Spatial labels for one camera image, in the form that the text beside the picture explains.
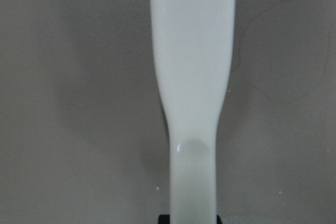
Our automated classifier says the beige hand brush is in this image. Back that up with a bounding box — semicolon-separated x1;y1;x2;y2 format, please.
150;0;235;223

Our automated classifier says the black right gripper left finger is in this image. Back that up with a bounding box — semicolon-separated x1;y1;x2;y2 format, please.
157;215;170;224

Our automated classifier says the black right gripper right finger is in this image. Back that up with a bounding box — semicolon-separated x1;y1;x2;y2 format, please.
216;215;223;224

